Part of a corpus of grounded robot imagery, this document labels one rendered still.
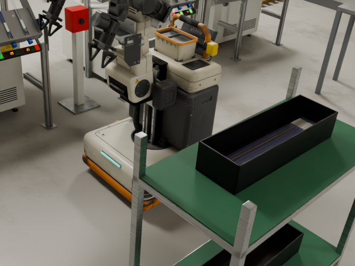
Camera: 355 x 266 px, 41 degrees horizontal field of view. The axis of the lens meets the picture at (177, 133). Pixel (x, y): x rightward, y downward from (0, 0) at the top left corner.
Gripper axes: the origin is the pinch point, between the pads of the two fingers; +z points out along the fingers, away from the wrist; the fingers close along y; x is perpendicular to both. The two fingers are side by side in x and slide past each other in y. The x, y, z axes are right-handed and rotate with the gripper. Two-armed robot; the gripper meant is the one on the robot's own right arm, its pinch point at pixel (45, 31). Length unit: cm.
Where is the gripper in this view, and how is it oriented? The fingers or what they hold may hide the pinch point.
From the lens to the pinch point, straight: 250.1
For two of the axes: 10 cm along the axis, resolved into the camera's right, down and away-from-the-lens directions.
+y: 6.2, 4.3, -6.5
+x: 6.5, 1.9, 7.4
